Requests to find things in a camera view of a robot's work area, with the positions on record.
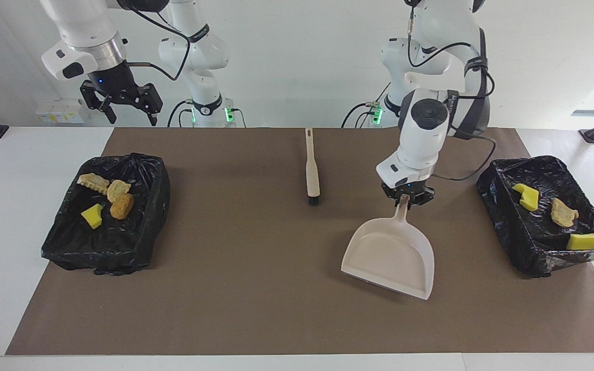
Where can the jagged beige foam chunk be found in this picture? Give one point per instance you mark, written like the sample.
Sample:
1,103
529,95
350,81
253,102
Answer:
563,213

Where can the bin lined with black bag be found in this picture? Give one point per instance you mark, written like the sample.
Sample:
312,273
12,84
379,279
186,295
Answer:
544,232
121,242

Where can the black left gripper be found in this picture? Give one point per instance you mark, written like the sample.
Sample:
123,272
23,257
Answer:
408,189

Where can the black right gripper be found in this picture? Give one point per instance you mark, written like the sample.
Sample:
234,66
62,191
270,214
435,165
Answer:
116,82

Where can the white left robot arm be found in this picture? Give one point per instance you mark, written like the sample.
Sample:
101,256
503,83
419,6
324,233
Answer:
431,103

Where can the elongated beige foam chunk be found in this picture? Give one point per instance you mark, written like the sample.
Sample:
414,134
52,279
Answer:
92,182

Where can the wide white socket box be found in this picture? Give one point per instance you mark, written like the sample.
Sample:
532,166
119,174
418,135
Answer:
70,112

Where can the notched yellow sponge piece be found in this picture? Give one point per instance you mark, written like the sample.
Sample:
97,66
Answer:
528,197

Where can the rounded beige foam chunk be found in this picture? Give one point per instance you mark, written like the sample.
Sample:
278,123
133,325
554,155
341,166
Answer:
117,190

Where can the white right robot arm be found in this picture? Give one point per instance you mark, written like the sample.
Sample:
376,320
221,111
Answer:
91,36

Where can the brown oval foam chunk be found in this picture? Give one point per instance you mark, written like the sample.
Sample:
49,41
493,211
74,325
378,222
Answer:
121,207

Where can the beige brush with black bristles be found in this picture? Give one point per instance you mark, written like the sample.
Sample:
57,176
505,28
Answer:
311,170

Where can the brown table mat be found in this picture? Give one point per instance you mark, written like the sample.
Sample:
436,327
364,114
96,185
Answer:
297,319

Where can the beige plastic dustpan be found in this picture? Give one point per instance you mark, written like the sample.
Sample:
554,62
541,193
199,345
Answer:
390,252

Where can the yellow sponge wedge piece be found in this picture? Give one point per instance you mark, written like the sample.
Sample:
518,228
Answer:
92,216

